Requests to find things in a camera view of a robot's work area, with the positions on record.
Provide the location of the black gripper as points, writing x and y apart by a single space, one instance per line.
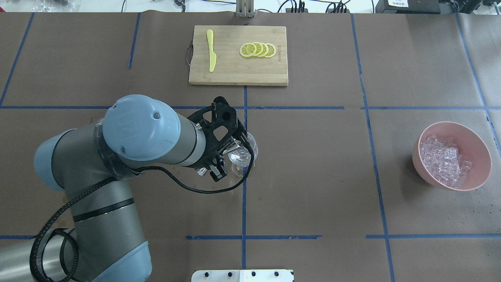
211 153

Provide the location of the steel double jigger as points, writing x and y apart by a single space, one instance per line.
229 148

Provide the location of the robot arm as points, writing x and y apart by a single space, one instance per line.
97 235

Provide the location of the clear wine glass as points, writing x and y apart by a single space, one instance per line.
240 157

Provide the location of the clear ice cube pile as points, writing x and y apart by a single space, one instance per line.
443 159

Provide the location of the yellow plastic knife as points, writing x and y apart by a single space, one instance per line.
212 55

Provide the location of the bamboo cutting board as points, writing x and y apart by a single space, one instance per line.
233 69

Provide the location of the lemon slice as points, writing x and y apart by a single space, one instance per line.
248 50
257 48
265 51
271 50

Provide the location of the black box with label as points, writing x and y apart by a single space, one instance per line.
407 7

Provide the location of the pink plastic bowl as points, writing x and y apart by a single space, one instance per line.
469 145

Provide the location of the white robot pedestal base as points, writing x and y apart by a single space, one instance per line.
244 275

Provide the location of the aluminium frame post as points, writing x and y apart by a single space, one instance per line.
245 9

